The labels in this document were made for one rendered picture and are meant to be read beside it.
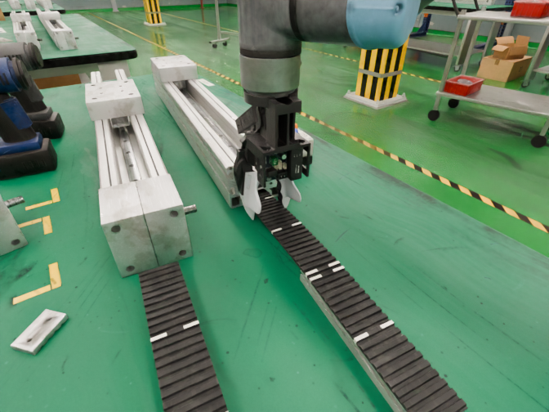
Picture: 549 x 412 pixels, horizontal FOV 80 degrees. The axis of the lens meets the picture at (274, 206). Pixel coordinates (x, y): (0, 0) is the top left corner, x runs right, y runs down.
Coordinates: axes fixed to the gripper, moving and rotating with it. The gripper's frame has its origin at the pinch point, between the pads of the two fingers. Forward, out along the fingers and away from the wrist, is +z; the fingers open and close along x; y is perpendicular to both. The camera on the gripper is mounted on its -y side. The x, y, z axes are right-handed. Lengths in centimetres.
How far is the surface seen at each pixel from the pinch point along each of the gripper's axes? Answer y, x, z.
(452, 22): -519, 683, 51
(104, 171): -11.8, -23.1, -6.5
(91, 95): -41.9, -23.1, -10.6
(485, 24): -447, 693, 49
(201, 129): -22.0, -4.4, -6.5
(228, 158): -7.2, -3.8, -6.5
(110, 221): 4.3, -22.9, -7.4
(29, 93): -55, -37, -9
